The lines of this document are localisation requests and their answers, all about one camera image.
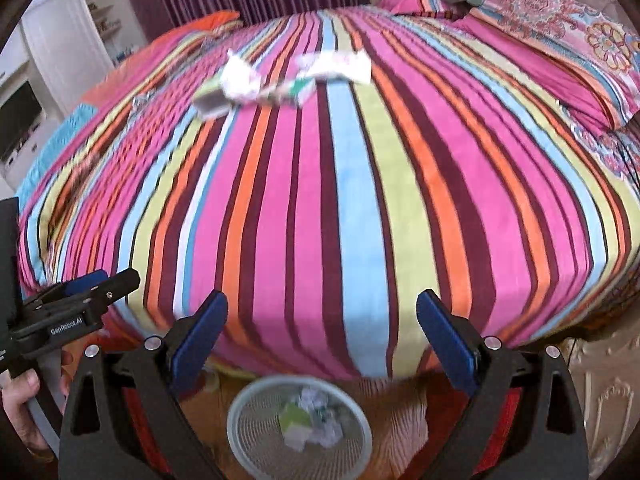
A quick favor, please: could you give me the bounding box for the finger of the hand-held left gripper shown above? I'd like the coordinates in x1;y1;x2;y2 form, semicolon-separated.
30;267;142;317
22;269;109;312

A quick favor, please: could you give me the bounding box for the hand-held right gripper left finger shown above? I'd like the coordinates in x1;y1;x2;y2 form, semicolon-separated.
59;290;229;480

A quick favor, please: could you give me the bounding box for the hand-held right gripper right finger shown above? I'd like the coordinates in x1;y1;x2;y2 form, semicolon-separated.
416;289;590;480

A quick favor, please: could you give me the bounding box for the white mesh wastebasket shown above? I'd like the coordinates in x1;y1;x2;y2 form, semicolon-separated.
226;375;373;480

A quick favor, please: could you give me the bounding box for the white paper ball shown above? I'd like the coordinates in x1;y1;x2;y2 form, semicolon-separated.
297;385;326;411
312;417;346;448

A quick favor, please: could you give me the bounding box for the light green box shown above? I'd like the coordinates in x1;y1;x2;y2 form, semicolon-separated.
277;402;313;448

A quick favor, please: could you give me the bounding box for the small green carton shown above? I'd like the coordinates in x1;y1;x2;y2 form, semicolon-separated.
194;82;236;121

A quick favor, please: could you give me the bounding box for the white tissue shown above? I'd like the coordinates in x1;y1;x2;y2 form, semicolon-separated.
220;50;263;106

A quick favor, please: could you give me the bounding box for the green white packet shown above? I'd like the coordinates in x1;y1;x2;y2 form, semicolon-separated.
260;77;317;107

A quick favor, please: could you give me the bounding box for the white wrapper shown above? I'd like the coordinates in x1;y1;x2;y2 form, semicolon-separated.
295;51;372;85

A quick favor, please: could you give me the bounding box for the person's left hand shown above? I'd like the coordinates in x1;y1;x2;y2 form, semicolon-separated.
0;370;56;463

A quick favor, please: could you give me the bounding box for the white television stand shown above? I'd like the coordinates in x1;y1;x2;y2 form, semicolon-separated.
0;145;41;186

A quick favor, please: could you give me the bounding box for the black television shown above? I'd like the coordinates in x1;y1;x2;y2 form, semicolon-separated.
0;82;43;161

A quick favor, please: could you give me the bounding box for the striped colourful blanket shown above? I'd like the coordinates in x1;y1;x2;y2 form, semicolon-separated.
17;5;640;381

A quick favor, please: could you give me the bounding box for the white shelf cabinet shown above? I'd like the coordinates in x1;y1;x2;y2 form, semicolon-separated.
20;0;151;116

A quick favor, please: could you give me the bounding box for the floral bedsheet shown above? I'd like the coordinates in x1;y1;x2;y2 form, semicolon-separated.
565;110;640;193

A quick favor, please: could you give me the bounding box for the large floral pillow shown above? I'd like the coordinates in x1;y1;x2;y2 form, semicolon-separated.
470;0;640;131

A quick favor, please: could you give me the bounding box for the small striped pillow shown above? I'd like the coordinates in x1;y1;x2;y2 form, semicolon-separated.
377;0;468;21

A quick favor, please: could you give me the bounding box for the carved cream bed frame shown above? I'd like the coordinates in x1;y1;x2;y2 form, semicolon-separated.
565;330;640;480

